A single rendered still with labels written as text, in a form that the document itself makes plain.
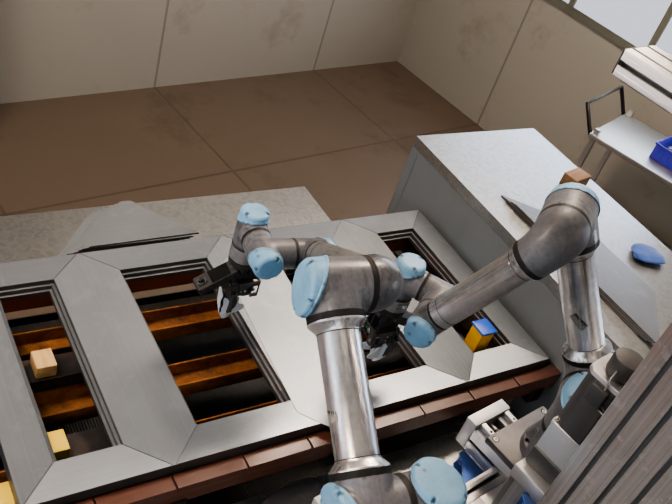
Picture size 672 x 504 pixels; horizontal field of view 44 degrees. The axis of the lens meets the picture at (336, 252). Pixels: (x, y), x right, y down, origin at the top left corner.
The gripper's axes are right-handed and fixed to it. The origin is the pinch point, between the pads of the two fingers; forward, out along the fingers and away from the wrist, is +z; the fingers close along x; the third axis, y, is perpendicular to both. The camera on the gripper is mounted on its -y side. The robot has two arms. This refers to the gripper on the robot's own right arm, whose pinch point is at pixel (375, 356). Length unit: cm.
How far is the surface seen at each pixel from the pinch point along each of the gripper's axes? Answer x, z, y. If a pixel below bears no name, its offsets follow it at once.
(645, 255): -2, -17, -105
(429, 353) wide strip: -0.5, 5.5, -21.6
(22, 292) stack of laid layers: -52, 8, 79
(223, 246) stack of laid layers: -57, 6, 20
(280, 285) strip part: -36.8, 5.6, 9.7
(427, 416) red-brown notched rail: 16.5, 9.9, -10.8
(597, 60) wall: -175, 10, -274
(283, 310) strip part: -27.0, 5.6, 13.7
